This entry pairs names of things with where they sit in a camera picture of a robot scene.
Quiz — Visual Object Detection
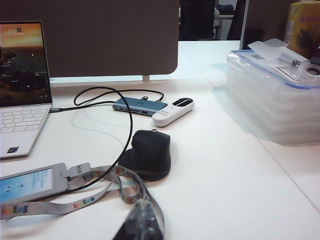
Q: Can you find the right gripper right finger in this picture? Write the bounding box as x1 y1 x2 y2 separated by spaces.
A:
141 201 164 240

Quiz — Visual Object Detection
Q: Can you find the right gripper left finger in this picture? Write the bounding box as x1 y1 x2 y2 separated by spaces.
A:
112 203 145 240

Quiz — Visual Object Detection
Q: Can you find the black charger cable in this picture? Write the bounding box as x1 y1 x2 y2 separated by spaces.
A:
66 86 166 195

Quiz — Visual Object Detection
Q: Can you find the light blue phone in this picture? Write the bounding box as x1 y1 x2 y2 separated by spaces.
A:
0 162 69 203

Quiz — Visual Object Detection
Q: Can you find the brown desk divider panel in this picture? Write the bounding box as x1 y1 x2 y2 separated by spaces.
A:
234 0 292 51
0 0 181 79

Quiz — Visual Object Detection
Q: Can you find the black vertical mouse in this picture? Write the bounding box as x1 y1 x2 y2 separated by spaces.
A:
117 129 173 183

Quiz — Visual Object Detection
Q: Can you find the white remote control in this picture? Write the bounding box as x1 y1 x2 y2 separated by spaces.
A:
151 97 195 128

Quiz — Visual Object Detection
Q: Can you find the grey USB hub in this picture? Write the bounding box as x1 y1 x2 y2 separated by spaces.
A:
112 96 169 118

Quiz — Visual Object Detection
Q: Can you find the clear plastic storage box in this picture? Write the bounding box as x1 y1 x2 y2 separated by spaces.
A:
226 37 320 145

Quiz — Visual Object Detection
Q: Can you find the white laptop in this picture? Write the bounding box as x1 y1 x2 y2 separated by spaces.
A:
0 20 53 160

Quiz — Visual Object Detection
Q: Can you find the white paper sheet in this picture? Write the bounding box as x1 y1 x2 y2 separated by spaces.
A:
246 38 288 62

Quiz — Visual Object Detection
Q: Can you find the black mesh office chair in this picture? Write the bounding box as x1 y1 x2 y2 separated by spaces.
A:
178 0 216 41

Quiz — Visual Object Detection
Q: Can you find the yellow juice carton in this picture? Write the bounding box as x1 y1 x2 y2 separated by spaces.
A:
284 1 320 57

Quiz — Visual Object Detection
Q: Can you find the grey printed lanyard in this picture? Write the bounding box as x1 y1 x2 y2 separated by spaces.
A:
0 161 166 240

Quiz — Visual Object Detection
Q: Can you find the black laptop hub cable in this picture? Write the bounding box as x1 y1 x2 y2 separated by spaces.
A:
48 99 116 114

